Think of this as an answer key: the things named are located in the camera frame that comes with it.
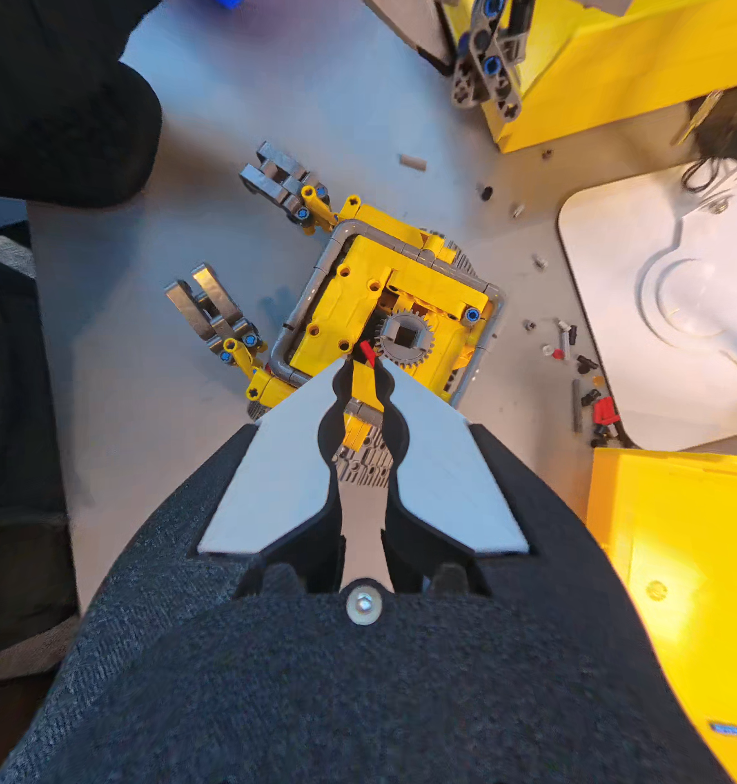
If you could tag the scattered small building pieces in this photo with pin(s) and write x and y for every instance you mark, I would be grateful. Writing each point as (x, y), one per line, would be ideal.
(605, 410)

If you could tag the yellow tracked toy robot body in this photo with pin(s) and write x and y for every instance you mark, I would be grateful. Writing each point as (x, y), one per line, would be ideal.
(344, 294)

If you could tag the grey toy robot head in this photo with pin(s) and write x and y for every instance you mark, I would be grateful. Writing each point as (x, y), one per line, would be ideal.
(485, 67)

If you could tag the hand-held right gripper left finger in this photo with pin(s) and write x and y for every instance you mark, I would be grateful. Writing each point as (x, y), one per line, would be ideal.
(277, 490)

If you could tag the yellow plastic bin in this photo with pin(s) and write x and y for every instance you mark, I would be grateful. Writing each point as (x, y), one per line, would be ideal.
(638, 61)
(687, 576)

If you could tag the small red building pin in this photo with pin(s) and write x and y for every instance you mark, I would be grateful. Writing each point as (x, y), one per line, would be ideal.
(368, 352)

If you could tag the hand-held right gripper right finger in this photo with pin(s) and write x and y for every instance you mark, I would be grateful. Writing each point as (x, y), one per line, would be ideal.
(460, 490)

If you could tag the white book stand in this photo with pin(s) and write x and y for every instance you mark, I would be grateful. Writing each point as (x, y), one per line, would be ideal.
(662, 306)

